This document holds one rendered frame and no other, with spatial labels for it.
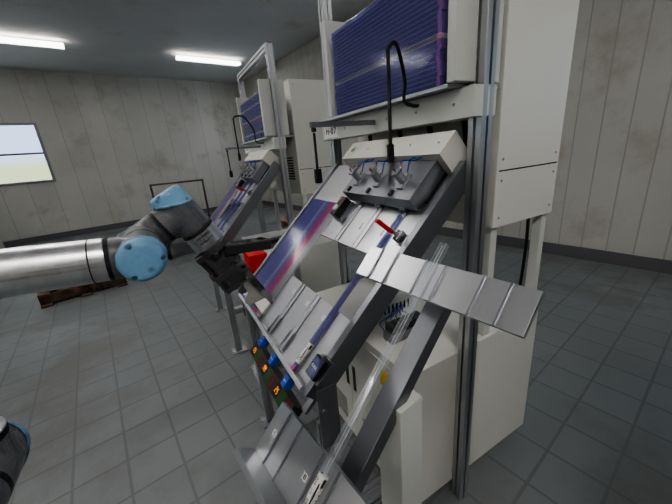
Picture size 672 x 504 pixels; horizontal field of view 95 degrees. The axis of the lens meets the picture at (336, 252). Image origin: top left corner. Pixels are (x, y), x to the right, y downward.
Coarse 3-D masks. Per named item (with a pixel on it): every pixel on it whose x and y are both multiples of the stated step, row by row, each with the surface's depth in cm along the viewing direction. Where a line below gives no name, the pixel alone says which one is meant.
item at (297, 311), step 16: (288, 288) 108; (304, 288) 101; (272, 304) 109; (288, 304) 102; (304, 304) 95; (320, 304) 90; (272, 320) 103; (288, 320) 97; (304, 320) 91; (320, 320) 86; (336, 320) 81; (288, 336) 92; (304, 336) 87; (320, 336) 82; (336, 336) 78; (288, 352) 88; (320, 352) 79; (304, 368) 79
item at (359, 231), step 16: (336, 176) 133; (448, 176) 83; (320, 192) 135; (336, 192) 124; (368, 208) 101; (384, 208) 95; (336, 224) 110; (352, 224) 102; (368, 224) 96; (400, 224) 86; (336, 240) 104; (352, 240) 97; (368, 240) 91
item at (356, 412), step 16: (432, 272) 54; (416, 288) 54; (416, 304) 53; (400, 320) 53; (400, 336) 52; (384, 352) 51; (384, 368) 51; (368, 384) 50; (368, 400) 50; (352, 416) 49; (336, 448) 48
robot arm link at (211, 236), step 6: (210, 228) 70; (216, 228) 72; (204, 234) 69; (210, 234) 70; (216, 234) 71; (222, 234) 74; (192, 240) 69; (198, 240) 69; (204, 240) 69; (210, 240) 70; (216, 240) 71; (192, 246) 70; (198, 246) 70; (204, 246) 70; (210, 246) 70; (198, 252) 71; (204, 252) 72
